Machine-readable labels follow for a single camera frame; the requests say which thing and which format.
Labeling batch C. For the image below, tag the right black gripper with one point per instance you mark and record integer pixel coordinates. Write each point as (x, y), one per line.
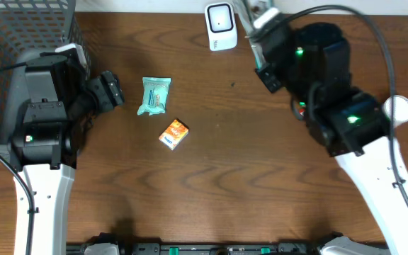
(267, 76)

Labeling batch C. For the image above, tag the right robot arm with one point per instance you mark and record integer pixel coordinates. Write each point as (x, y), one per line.
(312, 64)

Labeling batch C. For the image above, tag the white jar blue label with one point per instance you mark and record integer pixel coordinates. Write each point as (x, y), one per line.
(396, 109)

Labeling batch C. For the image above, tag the small orange box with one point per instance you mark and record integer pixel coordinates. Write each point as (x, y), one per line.
(174, 134)

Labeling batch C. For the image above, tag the white barcode scanner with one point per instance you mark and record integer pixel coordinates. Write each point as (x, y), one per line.
(221, 26)

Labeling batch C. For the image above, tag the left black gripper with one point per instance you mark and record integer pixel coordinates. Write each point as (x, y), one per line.
(103, 85)

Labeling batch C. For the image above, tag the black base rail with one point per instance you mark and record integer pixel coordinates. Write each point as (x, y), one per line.
(213, 249)

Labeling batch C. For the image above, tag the grey plastic mesh basket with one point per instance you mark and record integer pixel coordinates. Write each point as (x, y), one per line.
(28, 28)

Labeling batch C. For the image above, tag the green 3M pouch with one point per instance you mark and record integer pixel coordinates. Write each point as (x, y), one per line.
(249, 11)

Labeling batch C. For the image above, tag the teal white wipes packet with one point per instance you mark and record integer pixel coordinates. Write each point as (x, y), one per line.
(155, 95)

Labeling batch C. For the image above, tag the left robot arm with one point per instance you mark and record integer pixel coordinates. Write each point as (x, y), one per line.
(44, 141)

